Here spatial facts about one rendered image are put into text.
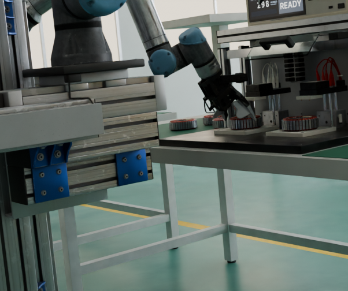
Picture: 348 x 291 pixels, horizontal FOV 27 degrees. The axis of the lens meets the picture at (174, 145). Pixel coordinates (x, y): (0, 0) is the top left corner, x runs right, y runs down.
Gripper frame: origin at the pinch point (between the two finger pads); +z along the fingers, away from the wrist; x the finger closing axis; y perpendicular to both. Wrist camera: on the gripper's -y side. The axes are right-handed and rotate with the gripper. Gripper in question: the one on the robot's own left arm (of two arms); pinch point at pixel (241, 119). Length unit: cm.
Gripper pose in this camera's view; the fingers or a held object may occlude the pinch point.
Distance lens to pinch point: 239.2
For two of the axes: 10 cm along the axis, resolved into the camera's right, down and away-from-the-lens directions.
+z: 4.7, 7.9, 4.0
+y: -6.4, 6.2, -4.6
